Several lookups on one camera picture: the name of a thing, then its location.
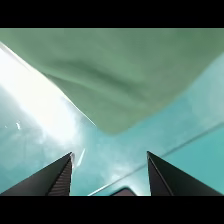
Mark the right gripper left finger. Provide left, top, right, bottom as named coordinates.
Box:
left=0, top=151, right=74, bottom=197

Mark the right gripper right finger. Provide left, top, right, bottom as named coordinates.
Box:
left=146, top=150, right=224, bottom=197

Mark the green garment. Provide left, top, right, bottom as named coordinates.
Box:
left=0, top=27, right=224, bottom=135

